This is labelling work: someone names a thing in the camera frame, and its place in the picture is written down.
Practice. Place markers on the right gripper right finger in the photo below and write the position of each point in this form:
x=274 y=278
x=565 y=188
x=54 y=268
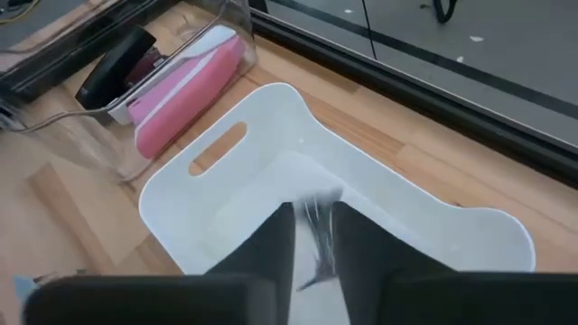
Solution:
x=370 y=253

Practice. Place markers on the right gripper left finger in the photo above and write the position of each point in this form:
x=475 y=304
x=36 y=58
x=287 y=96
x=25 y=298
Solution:
x=271 y=253

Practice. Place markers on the dark grey staple remover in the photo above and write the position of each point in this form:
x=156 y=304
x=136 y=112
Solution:
x=323 y=234

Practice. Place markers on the pink white stapler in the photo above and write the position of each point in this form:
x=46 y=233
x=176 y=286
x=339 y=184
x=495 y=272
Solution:
x=189 y=99

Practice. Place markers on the black stapler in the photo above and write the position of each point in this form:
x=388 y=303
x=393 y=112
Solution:
x=113 y=67

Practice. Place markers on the light blue staple remover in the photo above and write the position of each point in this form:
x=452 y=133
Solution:
x=25 y=284

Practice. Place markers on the white plastic bin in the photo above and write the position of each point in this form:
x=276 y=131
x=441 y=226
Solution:
x=226 y=203

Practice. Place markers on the clear plastic bin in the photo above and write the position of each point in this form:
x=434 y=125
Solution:
x=90 y=144

